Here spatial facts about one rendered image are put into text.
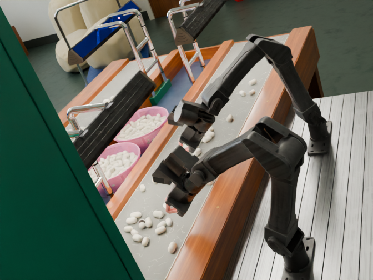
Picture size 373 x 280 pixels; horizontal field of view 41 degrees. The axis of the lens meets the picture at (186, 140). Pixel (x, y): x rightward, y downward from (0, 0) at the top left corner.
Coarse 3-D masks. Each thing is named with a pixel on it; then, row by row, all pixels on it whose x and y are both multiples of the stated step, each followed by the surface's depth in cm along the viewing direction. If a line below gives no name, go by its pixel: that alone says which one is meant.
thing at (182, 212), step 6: (186, 192) 135; (168, 198) 138; (186, 198) 137; (192, 198) 138; (168, 204) 138; (174, 204) 137; (180, 204) 138; (186, 204) 139; (180, 210) 137; (186, 210) 138
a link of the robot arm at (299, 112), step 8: (272, 40) 161; (272, 64) 162; (288, 64) 159; (280, 72) 160; (288, 72) 161; (296, 72) 162; (288, 80) 162; (296, 80) 163; (288, 88) 164; (296, 88) 164; (304, 88) 165; (296, 96) 166; (304, 96) 166; (296, 104) 168; (304, 104) 167; (312, 104) 168; (296, 112) 173; (304, 112) 168; (320, 112) 170; (304, 120) 170
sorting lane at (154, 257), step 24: (240, 48) 257; (216, 72) 241; (264, 72) 223; (240, 96) 211; (216, 120) 200; (240, 120) 194; (168, 144) 197; (216, 144) 184; (144, 192) 174; (168, 192) 169; (120, 216) 166; (144, 216) 162; (168, 216) 157; (192, 216) 153; (168, 240) 148; (144, 264) 142; (168, 264) 139
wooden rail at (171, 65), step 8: (168, 56) 276; (176, 56) 276; (168, 64) 268; (176, 64) 275; (168, 72) 267; (176, 72) 275; (160, 80) 260; (144, 104) 245; (144, 112) 244; (112, 144) 220; (104, 152) 215
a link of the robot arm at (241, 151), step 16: (256, 128) 113; (272, 128) 111; (224, 144) 122; (240, 144) 113; (256, 144) 107; (272, 144) 108; (304, 144) 111; (208, 160) 123; (224, 160) 120; (240, 160) 117; (272, 160) 107; (208, 176) 126; (272, 176) 110; (288, 176) 107
